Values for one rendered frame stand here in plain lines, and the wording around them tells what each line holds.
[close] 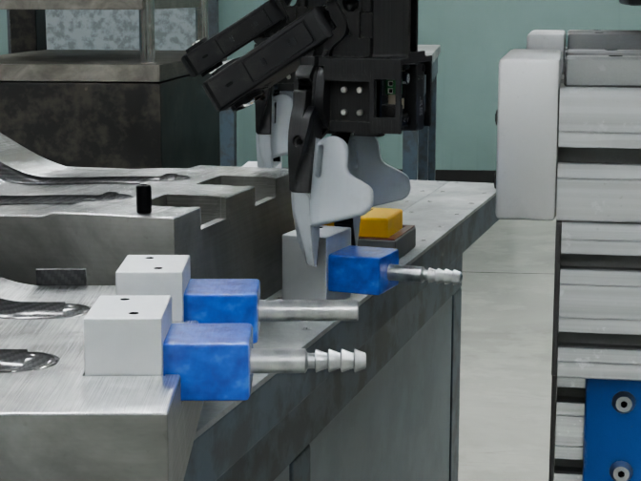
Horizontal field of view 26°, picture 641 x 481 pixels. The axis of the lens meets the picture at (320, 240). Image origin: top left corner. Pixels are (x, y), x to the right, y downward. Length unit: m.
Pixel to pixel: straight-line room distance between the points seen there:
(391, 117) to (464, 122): 6.52
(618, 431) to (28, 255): 0.39
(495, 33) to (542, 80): 6.68
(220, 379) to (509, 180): 0.22
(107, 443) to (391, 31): 0.47
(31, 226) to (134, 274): 0.18
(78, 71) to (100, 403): 4.43
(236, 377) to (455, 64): 6.84
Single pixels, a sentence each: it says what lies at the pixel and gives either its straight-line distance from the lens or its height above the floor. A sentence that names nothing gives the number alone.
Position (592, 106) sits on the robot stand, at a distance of 0.78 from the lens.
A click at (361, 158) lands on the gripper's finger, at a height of 0.91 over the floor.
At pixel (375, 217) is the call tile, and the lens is 1.21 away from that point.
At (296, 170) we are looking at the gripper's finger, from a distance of 0.98.
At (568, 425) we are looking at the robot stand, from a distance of 0.86.
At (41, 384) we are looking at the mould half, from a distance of 0.64.
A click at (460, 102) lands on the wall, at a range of 7.48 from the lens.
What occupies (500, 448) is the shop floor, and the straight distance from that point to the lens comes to 3.26.
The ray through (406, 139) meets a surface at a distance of 4.65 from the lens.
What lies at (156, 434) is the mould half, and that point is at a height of 0.85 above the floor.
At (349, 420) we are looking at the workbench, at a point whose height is 0.65.
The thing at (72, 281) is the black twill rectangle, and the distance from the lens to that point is 0.85.
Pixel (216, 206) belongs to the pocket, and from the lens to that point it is 0.97.
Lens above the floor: 1.03
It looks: 10 degrees down
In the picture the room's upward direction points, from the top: straight up
